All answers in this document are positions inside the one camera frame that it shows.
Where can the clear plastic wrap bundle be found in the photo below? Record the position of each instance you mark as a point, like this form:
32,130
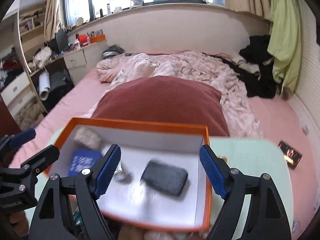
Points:
122,174

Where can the orange cardboard box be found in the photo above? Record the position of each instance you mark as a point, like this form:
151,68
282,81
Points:
131,200

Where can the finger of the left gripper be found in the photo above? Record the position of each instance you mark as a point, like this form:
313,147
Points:
16,141
42,160

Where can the green hanging cloth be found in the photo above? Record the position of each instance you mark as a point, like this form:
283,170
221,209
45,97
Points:
285,42

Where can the person left hand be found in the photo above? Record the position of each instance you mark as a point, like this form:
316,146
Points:
19,223

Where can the orange box on cabinet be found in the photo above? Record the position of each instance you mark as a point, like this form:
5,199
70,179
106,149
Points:
98,38

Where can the white paper roll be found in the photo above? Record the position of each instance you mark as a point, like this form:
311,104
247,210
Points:
44,85

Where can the dark red pillow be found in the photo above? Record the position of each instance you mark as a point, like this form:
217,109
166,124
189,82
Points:
165,99

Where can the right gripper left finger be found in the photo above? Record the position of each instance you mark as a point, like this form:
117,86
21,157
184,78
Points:
53,217

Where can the black clothes pile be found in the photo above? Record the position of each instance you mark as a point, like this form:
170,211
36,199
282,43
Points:
253,66

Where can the white pink fluffy scrunchie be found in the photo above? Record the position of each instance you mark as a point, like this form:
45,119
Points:
88,138

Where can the blue square tin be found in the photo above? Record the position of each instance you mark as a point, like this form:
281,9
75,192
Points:
82,159

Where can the pink floral duvet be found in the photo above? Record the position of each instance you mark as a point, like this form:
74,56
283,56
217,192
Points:
192,66

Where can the black pouch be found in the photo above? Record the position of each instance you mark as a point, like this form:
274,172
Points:
165,178

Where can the brown snack packet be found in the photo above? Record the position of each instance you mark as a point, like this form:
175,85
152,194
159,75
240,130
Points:
291,155

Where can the red container on cabinet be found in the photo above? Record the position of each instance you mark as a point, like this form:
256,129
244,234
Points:
84,40

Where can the green toy car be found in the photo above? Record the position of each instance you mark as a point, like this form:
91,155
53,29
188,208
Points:
77,217

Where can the white bedside drawer cabinet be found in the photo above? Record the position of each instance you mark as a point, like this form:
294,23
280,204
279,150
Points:
81,61

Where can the brown fur scrunchie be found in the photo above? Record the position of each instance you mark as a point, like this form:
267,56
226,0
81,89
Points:
131,232

